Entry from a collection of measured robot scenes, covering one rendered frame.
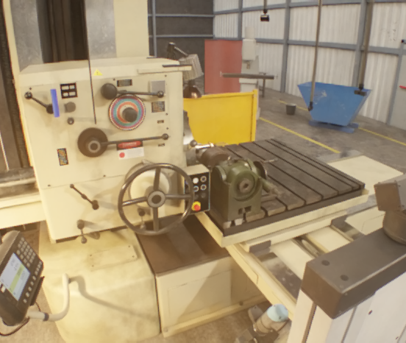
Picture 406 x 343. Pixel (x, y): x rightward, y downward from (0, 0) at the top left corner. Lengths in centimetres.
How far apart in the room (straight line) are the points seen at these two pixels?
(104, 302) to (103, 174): 91
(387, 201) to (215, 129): 419
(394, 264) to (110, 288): 184
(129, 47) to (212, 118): 252
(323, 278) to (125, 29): 199
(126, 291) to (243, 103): 330
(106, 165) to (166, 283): 96
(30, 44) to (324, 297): 202
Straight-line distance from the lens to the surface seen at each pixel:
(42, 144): 155
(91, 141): 147
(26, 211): 202
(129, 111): 145
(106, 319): 228
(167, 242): 235
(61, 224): 173
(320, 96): 767
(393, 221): 46
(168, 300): 231
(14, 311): 133
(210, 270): 228
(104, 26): 215
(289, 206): 211
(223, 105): 451
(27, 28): 214
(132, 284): 211
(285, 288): 187
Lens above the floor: 202
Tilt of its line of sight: 24 degrees down
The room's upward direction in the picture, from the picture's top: straight up
